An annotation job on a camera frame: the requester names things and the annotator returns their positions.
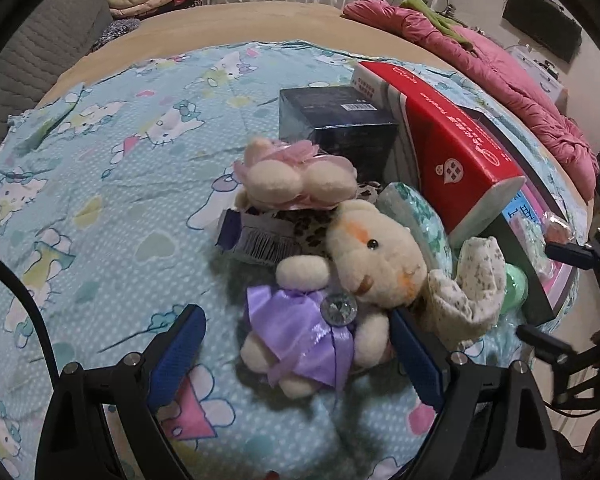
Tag dark patterned cloth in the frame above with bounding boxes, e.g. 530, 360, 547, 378
90, 17, 142, 53

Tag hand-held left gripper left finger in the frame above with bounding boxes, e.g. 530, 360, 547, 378
55, 304, 207, 416

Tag black cable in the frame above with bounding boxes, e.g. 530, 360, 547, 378
0, 245, 61, 376

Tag dark blue box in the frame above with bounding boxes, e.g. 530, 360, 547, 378
279, 86, 400, 183

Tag leopard print cloth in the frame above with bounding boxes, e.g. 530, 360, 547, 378
280, 180, 381, 256

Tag green patterned tissue pack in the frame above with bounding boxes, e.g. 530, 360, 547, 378
377, 181, 453, 277

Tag pink quilt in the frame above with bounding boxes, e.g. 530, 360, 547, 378
341, 0, 600, 205

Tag floral cream sock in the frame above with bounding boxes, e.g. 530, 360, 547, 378
425, 236, 507, 348

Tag beige bed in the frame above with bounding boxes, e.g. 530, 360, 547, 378
32, 0, 593, 241

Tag dark tray box pink inside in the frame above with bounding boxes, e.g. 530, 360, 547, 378
460, 105, 581, 326

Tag small plush doll pink dress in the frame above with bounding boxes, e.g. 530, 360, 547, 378
232, 136, 358, 211

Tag grey quilted headboard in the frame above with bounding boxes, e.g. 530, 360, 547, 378
0, 0, 115, 176

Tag purple white packet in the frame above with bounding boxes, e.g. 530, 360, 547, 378
215, 207, 301, 266

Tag green ball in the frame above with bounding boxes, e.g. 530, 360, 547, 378
497, 262, 530, 316

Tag printed cat blanket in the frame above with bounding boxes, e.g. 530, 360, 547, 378
0, 42, 581, 480

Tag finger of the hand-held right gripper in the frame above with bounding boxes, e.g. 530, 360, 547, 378
516, 324, 600, 411
545, 229, 600, 281

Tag white cabinet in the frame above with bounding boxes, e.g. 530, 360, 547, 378
502, 45, 568, 111

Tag red cardboard box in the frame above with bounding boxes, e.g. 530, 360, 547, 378
351, 60, 527, 248

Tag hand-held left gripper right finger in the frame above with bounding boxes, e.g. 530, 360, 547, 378
391, 306, 537, 413

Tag cream plush bear purple bow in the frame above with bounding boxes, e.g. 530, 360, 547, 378
240, 200, 431, 397

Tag black television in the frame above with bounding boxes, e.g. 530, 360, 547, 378
501, 0, 582, 63

